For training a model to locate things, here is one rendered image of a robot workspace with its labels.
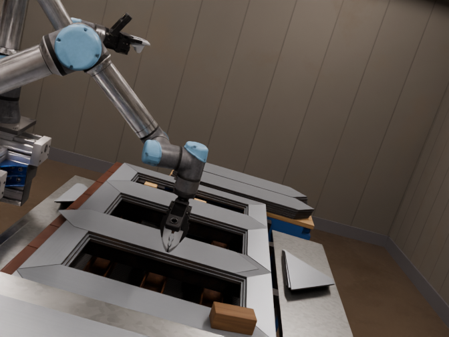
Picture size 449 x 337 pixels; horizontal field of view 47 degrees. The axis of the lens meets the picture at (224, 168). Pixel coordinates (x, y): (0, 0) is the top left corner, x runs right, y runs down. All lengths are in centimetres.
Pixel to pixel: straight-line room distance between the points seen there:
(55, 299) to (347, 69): 421
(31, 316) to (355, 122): 437
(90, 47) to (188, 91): 341
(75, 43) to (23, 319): 77
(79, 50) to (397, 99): 404
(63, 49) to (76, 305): 69
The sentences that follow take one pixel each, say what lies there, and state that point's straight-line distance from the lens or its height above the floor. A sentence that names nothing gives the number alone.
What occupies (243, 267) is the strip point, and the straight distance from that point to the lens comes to 186.
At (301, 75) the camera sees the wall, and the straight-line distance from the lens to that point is 488.
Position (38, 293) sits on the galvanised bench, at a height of 105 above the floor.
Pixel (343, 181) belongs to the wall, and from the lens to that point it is 518.
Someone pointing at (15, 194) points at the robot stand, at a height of 77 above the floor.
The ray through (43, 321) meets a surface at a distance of 95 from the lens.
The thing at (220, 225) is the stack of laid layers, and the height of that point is 83.
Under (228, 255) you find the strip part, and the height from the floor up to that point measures 84.
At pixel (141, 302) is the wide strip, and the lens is 149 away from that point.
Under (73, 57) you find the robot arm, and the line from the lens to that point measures 144.
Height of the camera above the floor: 161
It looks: 15 degrees down
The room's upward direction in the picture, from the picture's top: 17 degrees clockwise
